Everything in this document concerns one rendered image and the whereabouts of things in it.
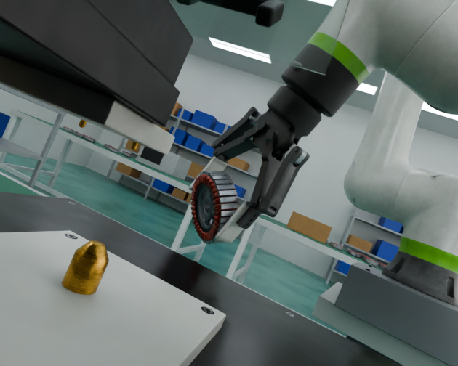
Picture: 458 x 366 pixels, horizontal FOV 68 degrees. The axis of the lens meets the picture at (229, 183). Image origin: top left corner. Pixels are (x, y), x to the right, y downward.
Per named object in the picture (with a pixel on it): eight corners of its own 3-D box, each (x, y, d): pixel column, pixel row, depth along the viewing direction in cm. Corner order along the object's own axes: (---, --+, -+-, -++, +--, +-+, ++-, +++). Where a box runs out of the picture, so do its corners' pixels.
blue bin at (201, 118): (196, 127, 719) (201, 115, 720) (214, 134, 709) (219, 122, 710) (190, 122, 678) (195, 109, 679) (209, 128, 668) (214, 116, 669)
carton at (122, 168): (125, 172, 748) (129, 164, 748) (139, 178, 739) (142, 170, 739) (115, 169, 710) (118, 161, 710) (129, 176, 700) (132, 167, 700)
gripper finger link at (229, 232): (258, 205, 48) (261, 209, 47) (228, 241, 50) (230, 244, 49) (245, 199, 46) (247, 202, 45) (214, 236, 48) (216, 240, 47)
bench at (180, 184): (49, 186, 420) (73, 131, 421) (202, 263, 362) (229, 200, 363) (-20, 177, 333) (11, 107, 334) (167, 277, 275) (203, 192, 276)
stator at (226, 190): (225, 201, 44) (249, 200, 46) (197, 157, 52) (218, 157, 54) (207, 260, 50) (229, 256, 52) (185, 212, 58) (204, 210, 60)
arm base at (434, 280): (387, 272, 90) (395, 251, 90) (450, 300, 83) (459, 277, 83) (378, 273, 68) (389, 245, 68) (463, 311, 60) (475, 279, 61)
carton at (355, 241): (345, 242, 622) (349, 234, 622) (365, 250, 613) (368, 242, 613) (347, 243, 584) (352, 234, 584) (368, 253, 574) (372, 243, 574)
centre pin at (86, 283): (77, 276, 21) (95, 235, 21) (102, 290, 20) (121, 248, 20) (54, 281, 19) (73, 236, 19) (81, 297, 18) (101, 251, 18)
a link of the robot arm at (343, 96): (291, 31, 46) (334, 51, 39) (332, 78, 53) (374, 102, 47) (263, 68, 47) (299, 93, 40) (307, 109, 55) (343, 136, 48)
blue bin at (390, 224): (376, 226, 613) (382, 213, 613) (392, 232, 606) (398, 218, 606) (382, 226, 572) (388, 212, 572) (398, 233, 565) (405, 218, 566)
